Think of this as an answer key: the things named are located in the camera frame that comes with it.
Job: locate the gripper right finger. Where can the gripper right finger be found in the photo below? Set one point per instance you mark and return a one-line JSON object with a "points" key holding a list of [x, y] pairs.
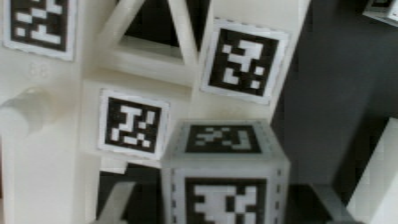
{"points": [[314, 206]]}

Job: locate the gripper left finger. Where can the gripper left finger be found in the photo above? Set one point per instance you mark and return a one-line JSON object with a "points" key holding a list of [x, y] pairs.
{"points": [[128, 198]]}

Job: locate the white U-shaped fence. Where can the white U-shaped fence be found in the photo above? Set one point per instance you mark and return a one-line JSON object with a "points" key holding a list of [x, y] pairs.
{"points": [[373, 202]]}

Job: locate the white chair back frame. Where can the white chair back frame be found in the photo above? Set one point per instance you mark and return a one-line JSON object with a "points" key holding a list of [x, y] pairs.
{"points": [[209, 44]]}

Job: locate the white chair leg block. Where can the white chair leg block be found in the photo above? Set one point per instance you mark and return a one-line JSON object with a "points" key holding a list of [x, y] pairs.
{"points": [[382, 11]]}

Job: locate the white small chair part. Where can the white small chair part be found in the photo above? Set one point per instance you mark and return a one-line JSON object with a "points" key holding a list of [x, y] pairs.
{"points": [[224, 173]]}

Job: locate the white chair seat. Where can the white chair seat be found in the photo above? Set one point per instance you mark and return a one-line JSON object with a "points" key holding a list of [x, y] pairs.
{"points": [[130, 113]]}

